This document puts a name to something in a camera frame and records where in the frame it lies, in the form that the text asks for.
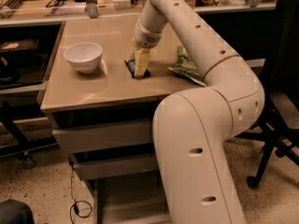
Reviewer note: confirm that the dark blue rxbar wrapper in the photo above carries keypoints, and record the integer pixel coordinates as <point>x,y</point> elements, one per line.
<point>130,64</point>

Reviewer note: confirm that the middle grey drawer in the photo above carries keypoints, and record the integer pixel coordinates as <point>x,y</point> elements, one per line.
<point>129,165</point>

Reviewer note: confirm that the grey metal post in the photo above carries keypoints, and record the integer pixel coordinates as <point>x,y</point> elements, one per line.
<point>91,8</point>

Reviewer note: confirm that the grey drawer cabinet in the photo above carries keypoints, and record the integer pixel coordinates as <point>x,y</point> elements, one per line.
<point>109,94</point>

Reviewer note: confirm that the green chip bag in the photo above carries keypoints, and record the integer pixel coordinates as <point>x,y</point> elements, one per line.
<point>184,67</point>

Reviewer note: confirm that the dark shoe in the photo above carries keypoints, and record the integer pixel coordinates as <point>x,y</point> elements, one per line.
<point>15,212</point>

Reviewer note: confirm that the black office chair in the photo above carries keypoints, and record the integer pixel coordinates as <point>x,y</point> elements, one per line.
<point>279,122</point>

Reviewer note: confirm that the bottom open grey drawer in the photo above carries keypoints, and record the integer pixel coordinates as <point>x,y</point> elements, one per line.
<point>130,199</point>

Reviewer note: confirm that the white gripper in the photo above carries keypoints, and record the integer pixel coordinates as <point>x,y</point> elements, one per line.
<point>146,40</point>

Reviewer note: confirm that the black cart leg with caster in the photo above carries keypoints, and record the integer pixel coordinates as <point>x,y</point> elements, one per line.
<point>8,117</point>

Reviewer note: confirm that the top grey drawer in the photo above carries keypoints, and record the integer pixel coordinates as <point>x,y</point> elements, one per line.
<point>103,136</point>

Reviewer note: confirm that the white ceramic bowl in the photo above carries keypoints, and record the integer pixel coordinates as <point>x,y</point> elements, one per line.
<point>84,57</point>

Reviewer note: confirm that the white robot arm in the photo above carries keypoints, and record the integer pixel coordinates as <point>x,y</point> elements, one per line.
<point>190,127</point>

